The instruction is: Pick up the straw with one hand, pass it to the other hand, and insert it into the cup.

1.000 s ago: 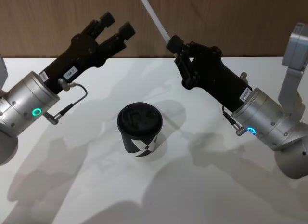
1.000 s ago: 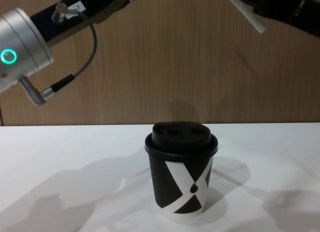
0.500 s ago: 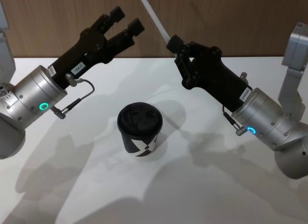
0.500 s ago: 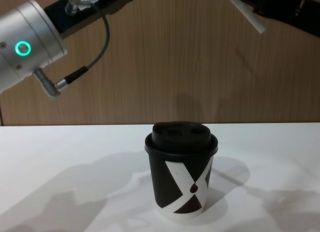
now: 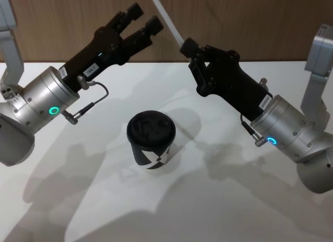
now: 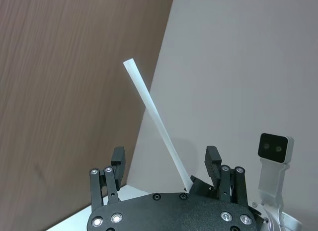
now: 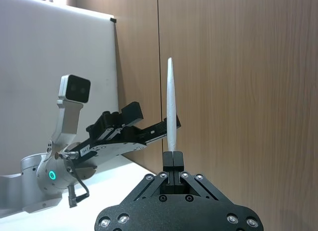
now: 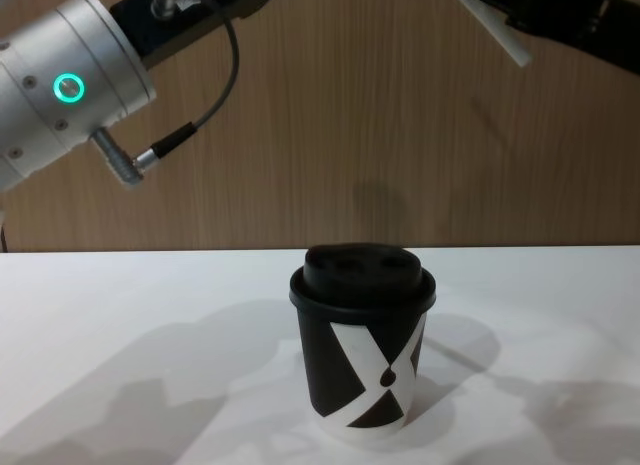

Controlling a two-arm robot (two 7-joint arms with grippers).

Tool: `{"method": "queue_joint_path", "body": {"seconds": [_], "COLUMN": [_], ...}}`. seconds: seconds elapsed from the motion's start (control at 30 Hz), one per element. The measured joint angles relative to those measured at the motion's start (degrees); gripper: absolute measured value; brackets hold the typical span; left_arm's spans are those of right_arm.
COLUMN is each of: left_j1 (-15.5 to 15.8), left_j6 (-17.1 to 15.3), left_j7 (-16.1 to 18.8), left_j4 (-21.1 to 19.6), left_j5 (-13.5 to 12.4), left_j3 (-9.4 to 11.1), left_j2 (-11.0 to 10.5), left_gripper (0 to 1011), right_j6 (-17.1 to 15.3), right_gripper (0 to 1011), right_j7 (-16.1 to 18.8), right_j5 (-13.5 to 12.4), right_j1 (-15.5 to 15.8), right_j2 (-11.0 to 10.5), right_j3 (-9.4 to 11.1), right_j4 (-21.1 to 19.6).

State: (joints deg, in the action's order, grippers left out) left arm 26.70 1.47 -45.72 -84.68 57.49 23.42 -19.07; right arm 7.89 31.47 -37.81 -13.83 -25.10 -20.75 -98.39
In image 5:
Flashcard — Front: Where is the thin gripper cable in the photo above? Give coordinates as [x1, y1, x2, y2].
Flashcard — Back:
[239, 113, 264, 148]
[63, 75, 109, 125]

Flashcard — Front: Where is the white plastic straw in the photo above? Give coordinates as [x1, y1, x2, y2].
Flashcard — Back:
[147, 0, 186, 47]

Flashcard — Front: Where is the black paper cup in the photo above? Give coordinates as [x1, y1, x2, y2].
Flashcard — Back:
[129, 136, 174, 170]

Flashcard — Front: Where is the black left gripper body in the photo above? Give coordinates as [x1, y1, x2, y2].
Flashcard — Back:
[59, 27, 131, 94]

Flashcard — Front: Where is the black plastic cup lid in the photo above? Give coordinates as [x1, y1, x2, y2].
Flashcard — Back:
[126, 110, 177, 147]

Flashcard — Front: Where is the thin right gripper cable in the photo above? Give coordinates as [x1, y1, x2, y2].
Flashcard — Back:
[239, 113, 264, 148]

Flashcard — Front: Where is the thin left gripper cable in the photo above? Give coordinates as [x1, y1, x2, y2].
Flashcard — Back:
[63, 75, 109, 125]

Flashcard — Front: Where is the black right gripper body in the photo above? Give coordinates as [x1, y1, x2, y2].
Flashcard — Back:
[204, 45, 273, 122]

